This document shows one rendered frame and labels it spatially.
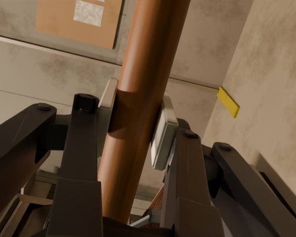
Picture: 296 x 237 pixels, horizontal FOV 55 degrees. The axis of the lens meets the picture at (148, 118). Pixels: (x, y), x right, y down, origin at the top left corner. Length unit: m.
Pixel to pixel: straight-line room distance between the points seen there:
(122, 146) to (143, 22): 0.08
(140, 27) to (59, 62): 3.37
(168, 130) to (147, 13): 0.06
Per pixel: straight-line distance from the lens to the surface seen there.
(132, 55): 0.17
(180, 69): 3.44
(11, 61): 3.71
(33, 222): 2.08
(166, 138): 0.15
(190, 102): 3.58
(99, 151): 0.16
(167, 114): 0.16
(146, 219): 1.34
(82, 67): 3.48
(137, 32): 0.17
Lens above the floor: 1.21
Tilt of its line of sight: 7 degrees down
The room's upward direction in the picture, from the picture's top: 77 degrees counter-clockwise
